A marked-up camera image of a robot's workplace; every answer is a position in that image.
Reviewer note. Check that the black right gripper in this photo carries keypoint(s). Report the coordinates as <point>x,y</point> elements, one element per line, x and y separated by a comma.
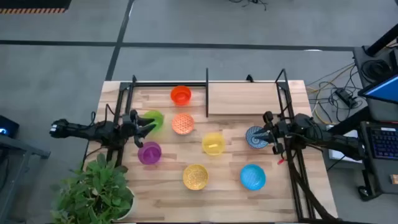
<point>280,130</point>

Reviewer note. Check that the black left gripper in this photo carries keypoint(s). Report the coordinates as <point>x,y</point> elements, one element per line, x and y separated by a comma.
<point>130,127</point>

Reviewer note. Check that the dark blue spiral ceramic bowl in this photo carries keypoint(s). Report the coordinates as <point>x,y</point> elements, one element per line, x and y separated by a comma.
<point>251,142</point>

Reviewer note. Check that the green translucent plastic bowl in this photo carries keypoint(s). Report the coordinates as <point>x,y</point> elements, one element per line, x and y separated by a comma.
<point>158,116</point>

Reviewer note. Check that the purple translucent plastic bowl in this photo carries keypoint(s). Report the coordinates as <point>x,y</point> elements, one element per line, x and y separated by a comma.
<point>150,154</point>

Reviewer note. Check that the orange patterned ceramic bowl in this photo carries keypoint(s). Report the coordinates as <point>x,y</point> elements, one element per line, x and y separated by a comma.
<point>183,124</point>

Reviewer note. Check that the light blue patterned ceramic bowl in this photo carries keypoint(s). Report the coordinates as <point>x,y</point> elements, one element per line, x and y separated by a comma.
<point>252,177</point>

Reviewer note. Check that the orange translucent plastic bowl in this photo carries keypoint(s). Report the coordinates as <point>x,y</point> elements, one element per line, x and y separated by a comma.
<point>181,95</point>

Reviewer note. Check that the yellow translucent plastic bowl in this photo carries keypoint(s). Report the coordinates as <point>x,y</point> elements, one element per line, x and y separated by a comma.
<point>213,143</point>

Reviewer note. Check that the yellow patterned ceramic bowl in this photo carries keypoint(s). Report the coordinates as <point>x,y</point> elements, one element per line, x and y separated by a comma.
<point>195,177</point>

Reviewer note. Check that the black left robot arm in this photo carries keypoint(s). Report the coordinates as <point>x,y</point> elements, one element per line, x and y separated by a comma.
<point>87,130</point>

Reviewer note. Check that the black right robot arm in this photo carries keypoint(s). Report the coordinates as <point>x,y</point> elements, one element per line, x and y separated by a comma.
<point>326,137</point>

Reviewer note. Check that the small red connector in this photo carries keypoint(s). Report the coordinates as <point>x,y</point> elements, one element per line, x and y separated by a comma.
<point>281,161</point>

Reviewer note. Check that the white paper sheet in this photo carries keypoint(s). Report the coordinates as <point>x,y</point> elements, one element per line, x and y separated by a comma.
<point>337,155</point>

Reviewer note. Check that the white plant pot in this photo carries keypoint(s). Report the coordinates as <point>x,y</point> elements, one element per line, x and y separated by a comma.
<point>132,205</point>

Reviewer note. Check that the green leafy plant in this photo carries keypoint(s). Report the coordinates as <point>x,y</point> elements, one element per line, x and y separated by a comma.
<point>93,193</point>

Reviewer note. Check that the black power brick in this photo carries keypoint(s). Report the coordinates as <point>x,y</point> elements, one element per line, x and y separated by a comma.
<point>345,96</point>

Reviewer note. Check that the black backlit keyboard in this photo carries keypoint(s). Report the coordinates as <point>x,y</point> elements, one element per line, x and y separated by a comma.
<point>385,143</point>

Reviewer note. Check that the grey equipment cart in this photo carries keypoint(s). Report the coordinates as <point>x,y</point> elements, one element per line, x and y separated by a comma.
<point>384,112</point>

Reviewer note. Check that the laptop screen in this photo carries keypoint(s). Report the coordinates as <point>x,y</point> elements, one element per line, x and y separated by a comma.
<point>384,90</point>

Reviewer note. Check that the grey side table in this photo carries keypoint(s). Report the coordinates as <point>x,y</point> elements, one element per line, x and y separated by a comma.
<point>18,149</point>

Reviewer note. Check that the black box with blue light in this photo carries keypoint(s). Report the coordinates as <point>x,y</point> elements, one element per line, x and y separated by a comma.
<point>9,127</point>

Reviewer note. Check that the black pole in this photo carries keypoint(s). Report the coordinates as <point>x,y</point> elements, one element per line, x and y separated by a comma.
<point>384,40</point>

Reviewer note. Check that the black aluminium rig frame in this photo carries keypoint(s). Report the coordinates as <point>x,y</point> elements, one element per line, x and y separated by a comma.
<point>129,93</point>

